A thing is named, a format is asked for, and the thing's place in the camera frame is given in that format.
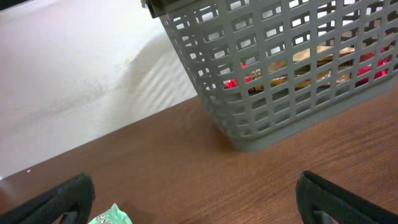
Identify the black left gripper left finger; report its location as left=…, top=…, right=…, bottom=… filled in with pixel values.
left=1, top=173, right=95, bottom=224

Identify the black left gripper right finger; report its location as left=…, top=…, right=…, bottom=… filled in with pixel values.
left=295, top=170, right=397, bottom=224

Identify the orange spaghetti pasta package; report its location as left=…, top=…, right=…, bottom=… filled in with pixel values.
left=224, top=47, right=392, bottom=93

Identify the beige dried mushroom bag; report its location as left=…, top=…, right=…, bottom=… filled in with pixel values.
left=248, top=45, right=358, bottom=91

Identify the mint green snack bar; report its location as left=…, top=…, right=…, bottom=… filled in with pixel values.
left=88, top=203, right=132, bottom=224

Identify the grey plastic lattice basket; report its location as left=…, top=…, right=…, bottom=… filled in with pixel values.
left=142, top=0, right=397, bottom=151

